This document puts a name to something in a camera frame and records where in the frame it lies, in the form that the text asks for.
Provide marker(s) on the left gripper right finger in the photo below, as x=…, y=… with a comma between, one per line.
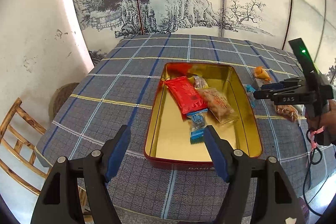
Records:
x=275, y=200

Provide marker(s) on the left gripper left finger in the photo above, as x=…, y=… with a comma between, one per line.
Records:
x=59, y=200

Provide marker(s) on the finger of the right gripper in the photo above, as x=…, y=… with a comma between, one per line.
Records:
x=286, y=83
x=269, y=94

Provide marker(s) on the blue candy wrapper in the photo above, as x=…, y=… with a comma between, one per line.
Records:
x=249, y=91

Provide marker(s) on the orange snack packet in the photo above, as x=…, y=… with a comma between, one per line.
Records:
x=261, y=73

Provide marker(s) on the clear cookie packet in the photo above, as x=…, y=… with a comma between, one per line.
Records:
x=288, y=112

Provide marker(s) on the clear biscuit packet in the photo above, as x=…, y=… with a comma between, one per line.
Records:
x=218, y=105

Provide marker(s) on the blue biscuit wrapper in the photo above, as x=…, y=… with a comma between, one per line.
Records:
x=198, y=124

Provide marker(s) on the red snack packet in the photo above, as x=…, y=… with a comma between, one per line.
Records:
x=185, y=95

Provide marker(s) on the person right hand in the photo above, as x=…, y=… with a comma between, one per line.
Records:
x=326, y=120

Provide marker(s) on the wooden chair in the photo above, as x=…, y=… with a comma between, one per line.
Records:
x=21, y=142

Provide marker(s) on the red gold toffee tin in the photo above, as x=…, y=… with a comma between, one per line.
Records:
x=168, y=143

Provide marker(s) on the round woven stool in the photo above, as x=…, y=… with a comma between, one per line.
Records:
x=59, y=98

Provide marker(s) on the grey plaid tablecloth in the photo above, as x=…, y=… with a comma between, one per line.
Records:
x=163, y=174

